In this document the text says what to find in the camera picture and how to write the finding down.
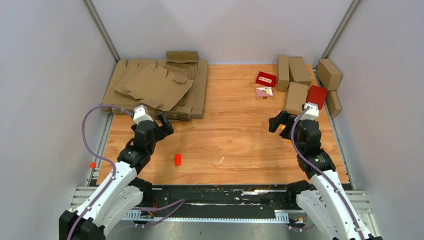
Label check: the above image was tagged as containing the brown cardboard box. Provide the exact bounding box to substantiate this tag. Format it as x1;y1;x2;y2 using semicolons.
122;63;194;111

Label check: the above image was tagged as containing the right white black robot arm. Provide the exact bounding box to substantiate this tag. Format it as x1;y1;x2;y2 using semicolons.
268;108;382;240

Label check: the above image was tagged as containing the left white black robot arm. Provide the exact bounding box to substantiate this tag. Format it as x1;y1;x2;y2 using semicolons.
58;109;174;240

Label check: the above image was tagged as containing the folded cardboard box front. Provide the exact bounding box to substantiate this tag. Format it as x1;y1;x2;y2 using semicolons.
283;82;308;115

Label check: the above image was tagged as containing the pink white printed box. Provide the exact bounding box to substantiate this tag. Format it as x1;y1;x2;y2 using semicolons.
254;86;274;100

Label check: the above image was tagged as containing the folded cardboard box upright left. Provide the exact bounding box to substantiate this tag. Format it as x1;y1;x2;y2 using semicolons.
276;55;290;92

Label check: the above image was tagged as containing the folded cardboard box right edge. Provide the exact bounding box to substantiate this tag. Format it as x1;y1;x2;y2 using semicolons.
325;90;342;119

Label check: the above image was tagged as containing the plain red box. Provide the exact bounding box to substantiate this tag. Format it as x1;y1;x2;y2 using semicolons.
305;85;328;110

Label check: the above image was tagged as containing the red box with white labels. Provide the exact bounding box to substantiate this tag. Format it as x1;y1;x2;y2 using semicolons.
255;71;277;87

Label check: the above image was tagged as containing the folded cardboard box back middle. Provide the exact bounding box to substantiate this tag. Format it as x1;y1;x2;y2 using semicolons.
288;56;312;86

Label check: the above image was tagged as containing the folded cardboard box far right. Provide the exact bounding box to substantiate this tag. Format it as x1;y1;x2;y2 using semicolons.
316;58;342;91

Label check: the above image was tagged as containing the small orange block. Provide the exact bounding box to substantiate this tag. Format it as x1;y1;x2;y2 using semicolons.
174;154;182;166

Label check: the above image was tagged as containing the stack of flat cardboard blanks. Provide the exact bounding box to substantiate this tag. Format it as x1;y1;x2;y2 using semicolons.
102;51;209;121

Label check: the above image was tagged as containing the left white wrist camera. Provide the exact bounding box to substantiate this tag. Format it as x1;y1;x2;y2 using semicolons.
132;105;154;124

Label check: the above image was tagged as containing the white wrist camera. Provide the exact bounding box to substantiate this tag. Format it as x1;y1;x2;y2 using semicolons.
132;105;154;124
300;102;320;121

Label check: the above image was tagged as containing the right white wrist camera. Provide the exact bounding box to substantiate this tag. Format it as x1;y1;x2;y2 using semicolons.
300;102;320;121

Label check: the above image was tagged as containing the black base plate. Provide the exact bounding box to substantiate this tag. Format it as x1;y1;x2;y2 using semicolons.
135;184;306;219

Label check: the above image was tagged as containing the white slotted cable duct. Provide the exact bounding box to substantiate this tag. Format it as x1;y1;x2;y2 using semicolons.
121;210;290;224

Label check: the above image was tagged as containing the aluminium rail frame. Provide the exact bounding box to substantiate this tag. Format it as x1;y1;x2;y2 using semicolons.
69;121;379;237

